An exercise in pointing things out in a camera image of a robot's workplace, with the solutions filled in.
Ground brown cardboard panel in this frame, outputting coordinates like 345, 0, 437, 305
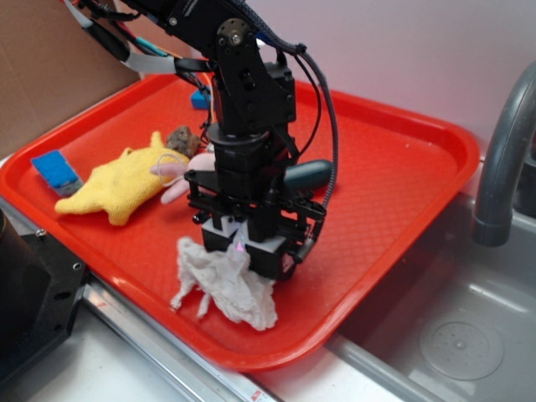
1, 1, 138, 157

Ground brown rock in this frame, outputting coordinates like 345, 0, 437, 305
166, 126, 201, 158

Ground dark teal capsule case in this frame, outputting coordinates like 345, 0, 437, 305
284, 159, 332, 191

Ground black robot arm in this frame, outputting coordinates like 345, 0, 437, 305
66, 1, 337, 281

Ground grey sink basin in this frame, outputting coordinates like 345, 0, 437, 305
326, 196, 536, 402

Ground yellow knitted cloth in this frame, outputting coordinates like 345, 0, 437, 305
54, 131, 190, 226

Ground blue wooden block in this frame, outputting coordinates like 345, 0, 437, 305
190, 90, 211, 110

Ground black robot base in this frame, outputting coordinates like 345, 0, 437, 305
1, 214, 87, 387

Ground red plastic tray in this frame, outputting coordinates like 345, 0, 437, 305
1, 75, 480, 373

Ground white paper towel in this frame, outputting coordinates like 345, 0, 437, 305
170, 236, 278, 331

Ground pink plush bunny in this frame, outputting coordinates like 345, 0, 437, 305
150, 152, 215, 204

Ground grey faucet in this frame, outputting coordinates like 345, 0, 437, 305
471, 63, 535, 247

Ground black braided cable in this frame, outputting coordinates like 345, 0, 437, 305
238, 0, 340, 210

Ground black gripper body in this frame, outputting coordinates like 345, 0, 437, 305
184, 132, 327, 243

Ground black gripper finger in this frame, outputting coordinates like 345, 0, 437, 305
202, 216, 239, 251
246, 235, 297, 281

